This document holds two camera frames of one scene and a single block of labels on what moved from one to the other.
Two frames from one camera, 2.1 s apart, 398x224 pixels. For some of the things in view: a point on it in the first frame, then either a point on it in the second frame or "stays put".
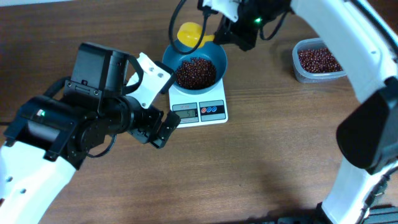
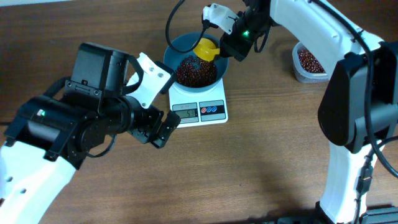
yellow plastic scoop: (190, 33) -> (206, 49)
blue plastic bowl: (214, 53) stays put
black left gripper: (161, 146) stays put
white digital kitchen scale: (194, 109) stays put
